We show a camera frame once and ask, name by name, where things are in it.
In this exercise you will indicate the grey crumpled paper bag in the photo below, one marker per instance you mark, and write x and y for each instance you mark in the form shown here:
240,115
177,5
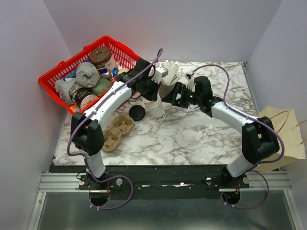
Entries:
87,75

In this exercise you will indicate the cardboard cup carrier tray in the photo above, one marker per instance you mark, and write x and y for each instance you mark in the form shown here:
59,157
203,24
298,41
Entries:
121,127

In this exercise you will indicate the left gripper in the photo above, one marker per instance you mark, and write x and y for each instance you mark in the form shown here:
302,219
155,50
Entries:
154,94

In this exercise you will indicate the green avocado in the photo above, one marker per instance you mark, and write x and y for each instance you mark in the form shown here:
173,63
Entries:
102,86

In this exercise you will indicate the red plastic basket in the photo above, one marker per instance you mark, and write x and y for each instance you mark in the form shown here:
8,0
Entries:
75,84

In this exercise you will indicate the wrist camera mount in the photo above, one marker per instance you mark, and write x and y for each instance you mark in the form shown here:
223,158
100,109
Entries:
160,72
191,82

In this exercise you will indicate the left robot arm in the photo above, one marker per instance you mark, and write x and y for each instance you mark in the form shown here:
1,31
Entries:
86,128

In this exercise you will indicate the white paper cup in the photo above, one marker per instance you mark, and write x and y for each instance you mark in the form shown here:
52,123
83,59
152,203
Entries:
155,108

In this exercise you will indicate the brown paper bag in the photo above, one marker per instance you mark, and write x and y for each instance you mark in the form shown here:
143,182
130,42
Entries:
288,128

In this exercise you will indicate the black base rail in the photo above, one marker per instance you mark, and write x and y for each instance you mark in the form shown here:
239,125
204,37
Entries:
163,182

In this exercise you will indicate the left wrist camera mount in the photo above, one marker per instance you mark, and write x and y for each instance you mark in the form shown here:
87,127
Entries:
160,72

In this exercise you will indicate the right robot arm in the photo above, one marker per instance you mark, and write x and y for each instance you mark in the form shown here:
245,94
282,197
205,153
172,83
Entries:
259,140

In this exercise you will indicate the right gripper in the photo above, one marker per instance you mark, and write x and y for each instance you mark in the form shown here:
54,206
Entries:
180,88

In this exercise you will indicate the brown lidded ice cream tub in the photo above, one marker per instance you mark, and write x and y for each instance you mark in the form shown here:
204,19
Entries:
100,55

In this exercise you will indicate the black printed paper cup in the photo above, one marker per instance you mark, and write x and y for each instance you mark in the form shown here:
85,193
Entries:
82,97

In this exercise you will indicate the black coffee cup lid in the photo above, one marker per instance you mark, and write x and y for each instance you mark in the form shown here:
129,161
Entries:
137,112

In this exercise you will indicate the white paper straws bundle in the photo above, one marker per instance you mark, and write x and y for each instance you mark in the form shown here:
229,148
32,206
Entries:
171,71

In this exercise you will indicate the grey straw holder cup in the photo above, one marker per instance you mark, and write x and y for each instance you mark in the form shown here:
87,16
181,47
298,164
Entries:
164,90

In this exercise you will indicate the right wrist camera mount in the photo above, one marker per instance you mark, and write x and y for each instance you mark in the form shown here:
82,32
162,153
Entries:
191,82

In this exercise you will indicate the white crumpled paper wrapper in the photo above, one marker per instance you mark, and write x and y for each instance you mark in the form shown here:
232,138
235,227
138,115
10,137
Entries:
63,87

